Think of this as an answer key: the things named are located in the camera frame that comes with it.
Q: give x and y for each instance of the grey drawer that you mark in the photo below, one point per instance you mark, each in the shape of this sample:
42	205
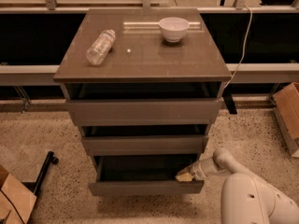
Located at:
142	175
143	112
145	145

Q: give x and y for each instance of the grey top drawer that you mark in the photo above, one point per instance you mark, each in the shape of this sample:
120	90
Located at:
143	112

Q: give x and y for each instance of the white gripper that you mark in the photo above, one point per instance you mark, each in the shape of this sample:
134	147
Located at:
199	172

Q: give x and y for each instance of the white ceramic bowl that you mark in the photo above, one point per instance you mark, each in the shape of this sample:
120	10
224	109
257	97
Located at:
173	29

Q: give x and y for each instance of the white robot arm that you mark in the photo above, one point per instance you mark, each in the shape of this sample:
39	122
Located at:
246	198

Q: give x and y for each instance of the cardboard box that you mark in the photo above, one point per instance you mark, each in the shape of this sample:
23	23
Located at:
16	201
287	114

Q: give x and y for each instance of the cardboard box on right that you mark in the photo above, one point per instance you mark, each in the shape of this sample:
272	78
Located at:
287	114

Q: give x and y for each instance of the black cart leg with caster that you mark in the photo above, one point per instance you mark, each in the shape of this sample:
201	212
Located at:
35	186

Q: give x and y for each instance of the cardboard box bottom left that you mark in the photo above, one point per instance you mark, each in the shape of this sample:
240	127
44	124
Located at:
16	201

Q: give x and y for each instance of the clear plastic water bottle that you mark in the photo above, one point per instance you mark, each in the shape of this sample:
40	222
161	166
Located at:
98	51

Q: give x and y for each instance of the grey middle drawer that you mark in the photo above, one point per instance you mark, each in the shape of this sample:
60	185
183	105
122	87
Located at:
145	145

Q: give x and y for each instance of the grey bottom drawer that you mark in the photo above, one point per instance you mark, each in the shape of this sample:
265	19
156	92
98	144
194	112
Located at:
142	175

